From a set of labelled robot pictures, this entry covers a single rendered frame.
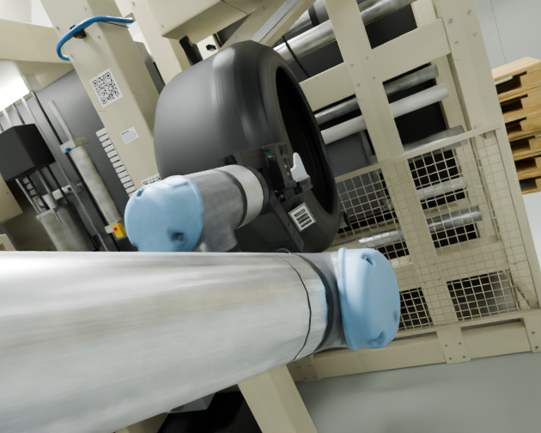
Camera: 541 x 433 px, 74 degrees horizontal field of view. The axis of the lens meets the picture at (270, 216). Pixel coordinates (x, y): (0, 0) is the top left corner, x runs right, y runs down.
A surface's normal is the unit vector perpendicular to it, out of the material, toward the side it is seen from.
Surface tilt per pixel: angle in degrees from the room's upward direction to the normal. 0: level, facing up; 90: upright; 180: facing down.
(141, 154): 90
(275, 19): 90
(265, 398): 90
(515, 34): 90
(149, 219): 81
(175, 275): 54
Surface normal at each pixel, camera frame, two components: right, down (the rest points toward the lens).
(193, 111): -0.43, -0.23
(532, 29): -0.39, 0.38
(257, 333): 0.77, 0.05
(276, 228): -0.20, 0.68
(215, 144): -0.36, 0.05
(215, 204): 0.83, -0.22
